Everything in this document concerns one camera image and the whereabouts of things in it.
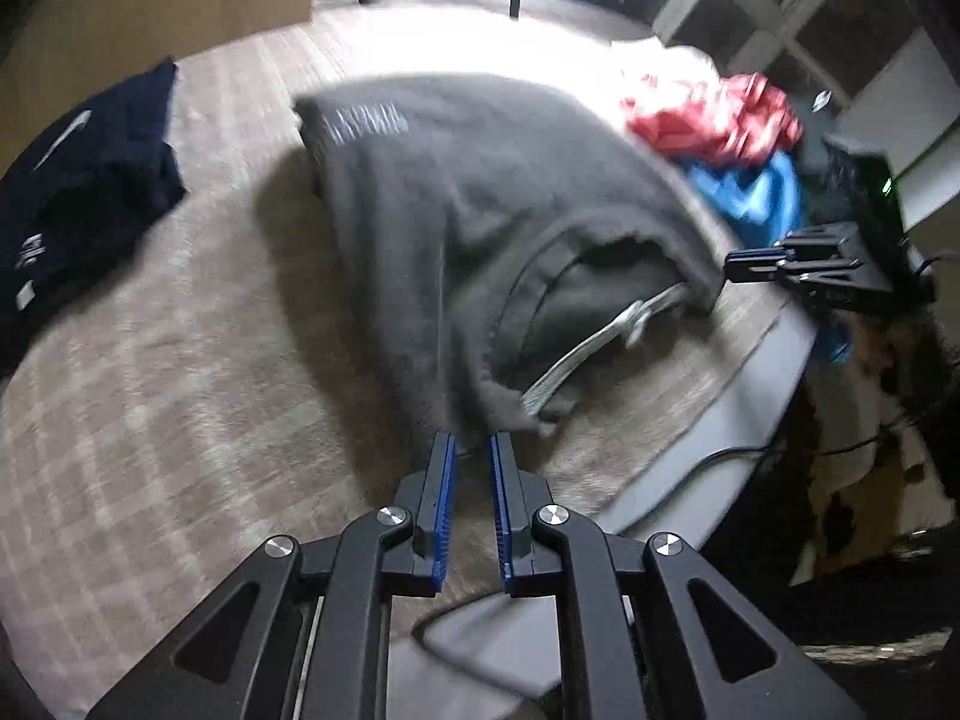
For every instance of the pale wooden board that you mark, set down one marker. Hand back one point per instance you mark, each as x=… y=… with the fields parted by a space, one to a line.
x=150 y=0

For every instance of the white cloth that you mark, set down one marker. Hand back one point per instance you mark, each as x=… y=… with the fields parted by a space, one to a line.
x=667 y=60

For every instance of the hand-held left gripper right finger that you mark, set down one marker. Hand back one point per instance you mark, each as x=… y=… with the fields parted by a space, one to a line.
x=500 y=510

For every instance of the dark patterned cloth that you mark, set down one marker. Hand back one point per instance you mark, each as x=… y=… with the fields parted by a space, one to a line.
x=832 y=495

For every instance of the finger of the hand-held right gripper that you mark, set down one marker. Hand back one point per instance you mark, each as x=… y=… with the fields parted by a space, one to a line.
x=750 y=273
x=750 y=257

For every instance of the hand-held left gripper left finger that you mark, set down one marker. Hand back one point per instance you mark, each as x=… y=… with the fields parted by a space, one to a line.
x=448 y=510

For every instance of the navy garment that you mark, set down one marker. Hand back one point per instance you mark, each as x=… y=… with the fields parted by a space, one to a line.
x=82 y=187

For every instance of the red cloth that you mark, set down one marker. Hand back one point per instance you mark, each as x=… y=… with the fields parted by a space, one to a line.
x=720 y=120

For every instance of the dark grey daisy print sweatshirt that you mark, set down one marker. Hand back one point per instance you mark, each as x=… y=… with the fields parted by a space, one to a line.
x=465 y=202

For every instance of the blue cloth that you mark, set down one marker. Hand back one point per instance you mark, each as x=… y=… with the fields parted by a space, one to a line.
x=750 y=195

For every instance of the grey mattress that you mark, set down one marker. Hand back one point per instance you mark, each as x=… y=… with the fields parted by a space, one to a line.
x=720 y=435

